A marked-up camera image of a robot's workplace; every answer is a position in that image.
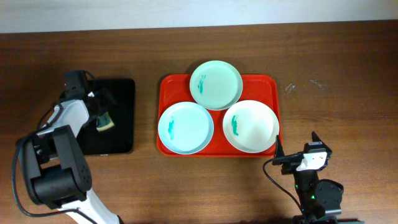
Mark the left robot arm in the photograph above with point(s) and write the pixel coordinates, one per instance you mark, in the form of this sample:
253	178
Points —
54	168

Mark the mint green plate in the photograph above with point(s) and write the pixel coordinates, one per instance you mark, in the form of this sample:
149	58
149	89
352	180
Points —
216	85

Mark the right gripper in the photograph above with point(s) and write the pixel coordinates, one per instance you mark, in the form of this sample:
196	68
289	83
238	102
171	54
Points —
291	163

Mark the yellow green sponge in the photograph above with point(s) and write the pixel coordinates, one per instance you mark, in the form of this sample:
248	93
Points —
104	122

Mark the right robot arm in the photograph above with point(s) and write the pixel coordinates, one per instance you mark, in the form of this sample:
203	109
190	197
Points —
319	199

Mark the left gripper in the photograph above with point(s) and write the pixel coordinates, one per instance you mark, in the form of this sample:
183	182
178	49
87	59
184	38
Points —
105	98

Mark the black tray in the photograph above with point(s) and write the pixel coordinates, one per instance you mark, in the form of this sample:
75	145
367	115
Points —
120	138

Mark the white plate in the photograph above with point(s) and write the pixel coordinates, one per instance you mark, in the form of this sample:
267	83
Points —
250	126

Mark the light blue plate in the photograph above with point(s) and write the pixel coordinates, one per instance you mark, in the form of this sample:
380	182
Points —
185	128

